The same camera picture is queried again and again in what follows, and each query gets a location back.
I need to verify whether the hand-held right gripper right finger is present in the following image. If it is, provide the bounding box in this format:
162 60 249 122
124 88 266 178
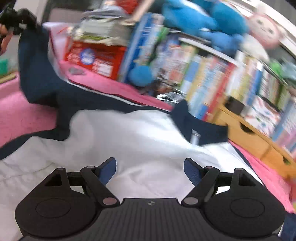
181 158 257 208

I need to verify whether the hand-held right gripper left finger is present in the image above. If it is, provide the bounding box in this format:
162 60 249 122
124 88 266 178
44 157 120 207

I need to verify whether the navy and white jacket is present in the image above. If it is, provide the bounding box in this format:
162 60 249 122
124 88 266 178
0 28 266 241

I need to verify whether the person's left hand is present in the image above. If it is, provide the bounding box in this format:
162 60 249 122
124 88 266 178
0 24 13 55

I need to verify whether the white plastic bag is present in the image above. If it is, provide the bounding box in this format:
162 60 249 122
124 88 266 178
43 22 74 79

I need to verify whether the green box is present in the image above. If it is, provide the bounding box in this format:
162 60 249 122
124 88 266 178
0 59 12 77

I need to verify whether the wooden board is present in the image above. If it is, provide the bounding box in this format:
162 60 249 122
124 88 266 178
0 72 19 84

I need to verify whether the wooden drawer organizer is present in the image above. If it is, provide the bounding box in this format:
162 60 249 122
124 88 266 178
213 102 296 179

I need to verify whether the small grey object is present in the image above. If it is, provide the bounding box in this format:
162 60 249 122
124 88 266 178
69 67 85 76

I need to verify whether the shiny metal object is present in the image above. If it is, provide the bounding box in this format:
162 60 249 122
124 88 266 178
157 91 185 103

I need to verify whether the stack of papers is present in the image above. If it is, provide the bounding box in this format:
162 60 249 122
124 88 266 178
72 9 134 45

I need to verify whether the row of colourful books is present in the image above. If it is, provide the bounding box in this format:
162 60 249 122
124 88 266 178
148 25 296 158

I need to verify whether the pink blanket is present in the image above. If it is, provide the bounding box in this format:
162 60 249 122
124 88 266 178
0 60 296 214

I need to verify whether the blue plush ball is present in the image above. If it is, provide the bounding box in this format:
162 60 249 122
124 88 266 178
128 65 154 87

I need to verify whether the tall blue picture book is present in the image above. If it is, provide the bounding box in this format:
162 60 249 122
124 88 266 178
119 13 164 81

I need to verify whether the green toy ball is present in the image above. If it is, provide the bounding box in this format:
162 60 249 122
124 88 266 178
269 60 281 72

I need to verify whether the blue plush toy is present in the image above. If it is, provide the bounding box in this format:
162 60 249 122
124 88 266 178
162 0 250 57

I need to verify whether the pink plush doll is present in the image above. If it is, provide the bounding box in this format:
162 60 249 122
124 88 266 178
240 13 287 61

